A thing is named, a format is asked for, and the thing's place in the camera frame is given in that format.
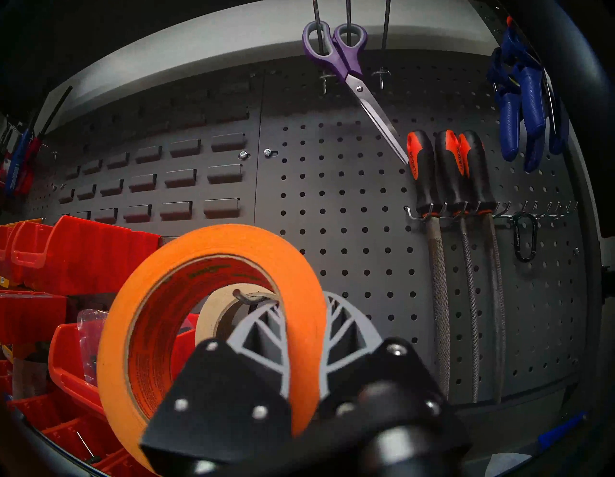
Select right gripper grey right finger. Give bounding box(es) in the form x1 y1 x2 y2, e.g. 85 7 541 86
319 291 470 436

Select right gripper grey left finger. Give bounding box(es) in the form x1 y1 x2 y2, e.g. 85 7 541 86
139 301 293 474

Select beige masking tape roll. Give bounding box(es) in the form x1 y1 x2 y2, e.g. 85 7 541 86
195 284 280 344

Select orange tape roll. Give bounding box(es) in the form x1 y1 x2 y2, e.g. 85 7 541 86
96 224 328 474

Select silver pegboard hook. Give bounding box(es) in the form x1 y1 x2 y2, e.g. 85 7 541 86
233 289 278 307

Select clear bag of black parts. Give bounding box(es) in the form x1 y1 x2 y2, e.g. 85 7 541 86
77 309 110 385

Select red plastic parts bin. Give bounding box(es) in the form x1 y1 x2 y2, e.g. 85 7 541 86
7 392 104 433
0 222 25 284
0 290 68 344
11 215 162 296
48 313 200 416
41 416 145 477

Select black carabiner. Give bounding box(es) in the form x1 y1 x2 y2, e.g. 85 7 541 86
512 213 539 264

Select metal tool holder rack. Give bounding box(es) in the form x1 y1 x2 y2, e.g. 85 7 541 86
404 200 579 223

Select blue plastic bin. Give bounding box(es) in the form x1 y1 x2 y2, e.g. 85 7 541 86
537 411 588 450

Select blue spring clamp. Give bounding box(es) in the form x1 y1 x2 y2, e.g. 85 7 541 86
514 48 570 174

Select blue stick lighter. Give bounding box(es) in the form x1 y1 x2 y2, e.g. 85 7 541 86
4 113 37 195

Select red stick lighter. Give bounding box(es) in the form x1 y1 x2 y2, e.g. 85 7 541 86
14 86 74 193

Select black overhead shelf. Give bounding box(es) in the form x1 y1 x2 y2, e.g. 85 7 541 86
0 0 308 116

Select grey pegboard wall panel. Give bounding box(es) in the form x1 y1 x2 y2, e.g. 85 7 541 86
19 48 601 409

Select file with orange black handle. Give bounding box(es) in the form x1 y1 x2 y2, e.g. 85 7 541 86
406 130 452 400
458 130 506 404
434 129 481 404

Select purple handled scissors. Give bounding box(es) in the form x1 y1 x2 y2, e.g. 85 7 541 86
302 20 410 165

